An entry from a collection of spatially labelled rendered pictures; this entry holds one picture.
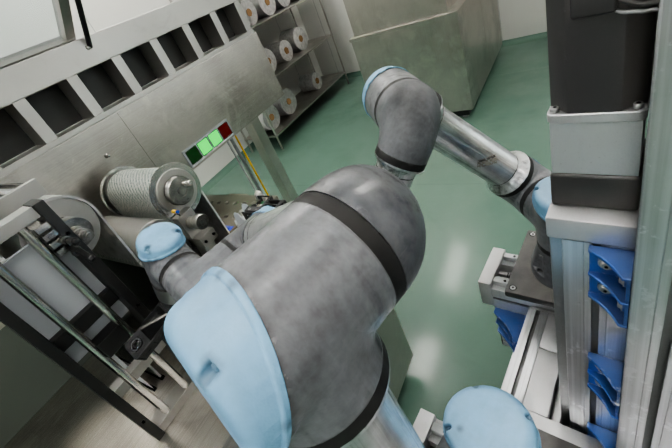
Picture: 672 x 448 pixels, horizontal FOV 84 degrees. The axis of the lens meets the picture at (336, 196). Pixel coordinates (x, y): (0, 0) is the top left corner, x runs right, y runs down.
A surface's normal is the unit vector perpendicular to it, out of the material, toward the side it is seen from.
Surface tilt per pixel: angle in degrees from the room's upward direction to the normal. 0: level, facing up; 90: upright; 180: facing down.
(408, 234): 75
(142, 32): 90
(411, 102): 43
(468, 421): 8
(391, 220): 57
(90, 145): 90
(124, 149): 90
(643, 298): 90
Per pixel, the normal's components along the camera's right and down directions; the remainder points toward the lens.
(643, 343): -0.55, 0.61
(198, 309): -0.29, -0.73
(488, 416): -0.25, -0.86
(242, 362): 0.25, -0.36
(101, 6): 0.83, 0.01
